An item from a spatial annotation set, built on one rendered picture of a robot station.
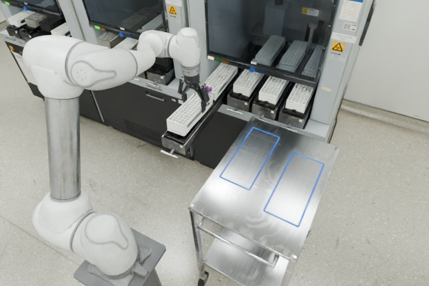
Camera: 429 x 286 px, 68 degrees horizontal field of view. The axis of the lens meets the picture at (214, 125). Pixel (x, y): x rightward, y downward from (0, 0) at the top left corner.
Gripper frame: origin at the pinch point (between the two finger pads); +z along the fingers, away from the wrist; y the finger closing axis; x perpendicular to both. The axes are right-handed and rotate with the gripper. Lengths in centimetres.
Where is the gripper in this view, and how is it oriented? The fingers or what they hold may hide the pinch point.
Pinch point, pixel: (194, 105)
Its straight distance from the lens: 164.7
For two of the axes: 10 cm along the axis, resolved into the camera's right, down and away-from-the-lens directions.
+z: 0.3, 7.1, 7.0
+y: 8.9, 3.1, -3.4
